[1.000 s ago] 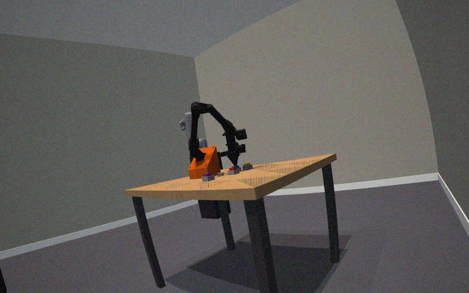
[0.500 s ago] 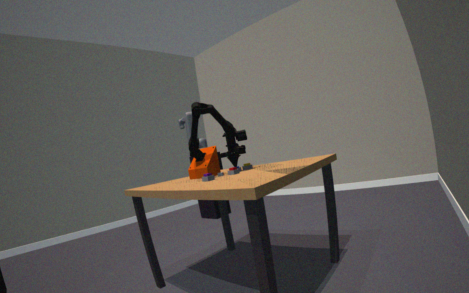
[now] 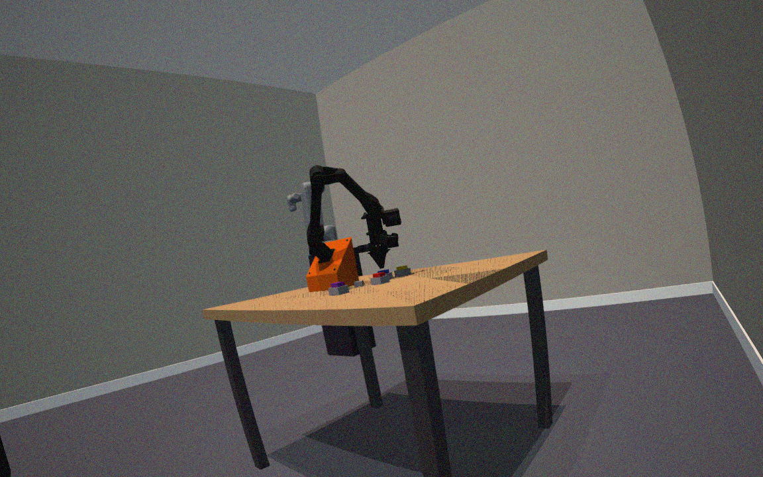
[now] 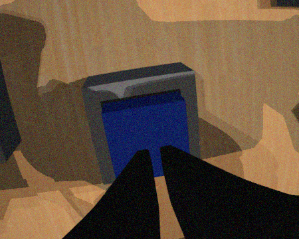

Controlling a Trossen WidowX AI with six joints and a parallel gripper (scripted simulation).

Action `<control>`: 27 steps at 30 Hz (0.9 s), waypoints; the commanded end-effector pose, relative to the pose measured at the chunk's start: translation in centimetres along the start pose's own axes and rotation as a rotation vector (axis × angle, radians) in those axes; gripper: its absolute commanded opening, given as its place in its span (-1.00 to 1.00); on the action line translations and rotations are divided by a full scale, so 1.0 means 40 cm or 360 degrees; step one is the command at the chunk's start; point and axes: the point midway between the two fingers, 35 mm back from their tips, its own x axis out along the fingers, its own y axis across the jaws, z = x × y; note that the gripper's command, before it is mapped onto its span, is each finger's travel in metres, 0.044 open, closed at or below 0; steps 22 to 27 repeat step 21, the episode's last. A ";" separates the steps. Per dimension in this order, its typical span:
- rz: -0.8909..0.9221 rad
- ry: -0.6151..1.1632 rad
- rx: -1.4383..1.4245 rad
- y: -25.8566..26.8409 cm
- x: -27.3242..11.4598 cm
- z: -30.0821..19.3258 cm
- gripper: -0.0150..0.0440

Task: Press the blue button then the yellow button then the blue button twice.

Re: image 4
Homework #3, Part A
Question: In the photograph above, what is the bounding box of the blue button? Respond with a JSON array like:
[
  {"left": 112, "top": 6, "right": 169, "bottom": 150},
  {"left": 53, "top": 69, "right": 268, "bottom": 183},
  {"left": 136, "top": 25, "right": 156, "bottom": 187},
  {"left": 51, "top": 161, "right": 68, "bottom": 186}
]
[{"left": 81, "top": 62, "right": 201, "bottom": 185}]

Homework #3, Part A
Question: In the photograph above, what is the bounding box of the yellow button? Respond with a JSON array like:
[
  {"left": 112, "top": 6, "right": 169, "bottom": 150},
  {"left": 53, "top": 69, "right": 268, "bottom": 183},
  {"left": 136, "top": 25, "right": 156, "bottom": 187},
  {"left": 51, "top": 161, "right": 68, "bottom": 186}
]
[{"left": 0, "top": 61, "right": 22, "bottom": 163}]

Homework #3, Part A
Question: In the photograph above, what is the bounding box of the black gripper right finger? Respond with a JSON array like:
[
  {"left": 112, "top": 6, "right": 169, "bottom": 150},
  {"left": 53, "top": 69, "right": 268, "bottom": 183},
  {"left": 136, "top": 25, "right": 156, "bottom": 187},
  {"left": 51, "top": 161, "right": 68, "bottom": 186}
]
[{"left": 160, "top": 145, "right": 299, "bottom": 239}]

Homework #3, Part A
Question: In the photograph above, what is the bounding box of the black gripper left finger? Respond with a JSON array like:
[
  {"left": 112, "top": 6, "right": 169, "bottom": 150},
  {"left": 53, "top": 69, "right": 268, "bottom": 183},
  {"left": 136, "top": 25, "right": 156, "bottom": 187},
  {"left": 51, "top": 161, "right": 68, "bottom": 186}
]
[{"left": 62, "top": 149, "right": 160, "bottom": 239}]

